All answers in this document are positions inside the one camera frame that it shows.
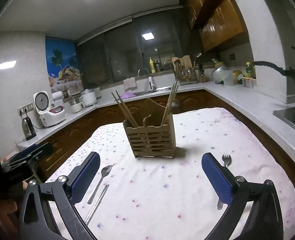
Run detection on steel spoon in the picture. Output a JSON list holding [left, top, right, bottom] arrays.
[[171, 99, 180, 108]]

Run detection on dish rack with utensils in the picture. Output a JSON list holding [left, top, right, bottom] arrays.
[[171, 55, 199, 85]]

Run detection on person's left hand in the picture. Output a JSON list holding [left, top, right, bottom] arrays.
[[0, 181, 28, 215]]

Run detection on steel chopstick pair left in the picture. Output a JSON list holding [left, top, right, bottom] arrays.
[[85, 184, 110, 225]]

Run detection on steel spork right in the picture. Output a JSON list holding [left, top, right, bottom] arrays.
[[217, 155, 232, 210]]

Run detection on steel spork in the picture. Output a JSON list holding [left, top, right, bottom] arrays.
[[87, 165, 113, 204], [217, 155, 232, 210]]

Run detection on white rice cooker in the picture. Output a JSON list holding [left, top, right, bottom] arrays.
[[33, 91, 66, 127]]

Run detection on steel spork left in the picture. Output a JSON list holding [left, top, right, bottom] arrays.
[[87, 165, 113, 204]]

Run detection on floral white tablecloth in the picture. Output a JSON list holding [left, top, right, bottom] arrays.
[[49, 108, 295, 239]]

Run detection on small white steel pot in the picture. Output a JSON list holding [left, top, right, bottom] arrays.
[[69, 98, 84, 113]]

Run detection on white round cooker pot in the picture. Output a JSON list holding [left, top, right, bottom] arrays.
[[80, 88, 98, 107]]

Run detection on tropical fruit poster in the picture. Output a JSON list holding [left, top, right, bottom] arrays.
[[45, 37, 84, 95]]

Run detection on wooden utensil holder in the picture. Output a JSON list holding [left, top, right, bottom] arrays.
[[123, 99, 176, 158]]

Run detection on purple basin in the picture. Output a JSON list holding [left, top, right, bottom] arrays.
[[120, 92, 136, 99]]

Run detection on green soda bottle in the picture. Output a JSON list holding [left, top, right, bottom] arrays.
[[246, 62, 253, 78]]

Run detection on steel mixing bowl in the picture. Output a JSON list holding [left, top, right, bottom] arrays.
[[211, 62, 234, 86]]

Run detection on grey dish towel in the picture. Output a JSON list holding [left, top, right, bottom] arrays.
[[123, 77, 138, 92]]

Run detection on yellow bottle on windowsill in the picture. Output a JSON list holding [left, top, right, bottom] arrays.
[[149, 57, 157, 74]]

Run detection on upper wooden cabinets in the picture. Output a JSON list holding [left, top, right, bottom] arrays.
[[180, 0, 249, 52]]

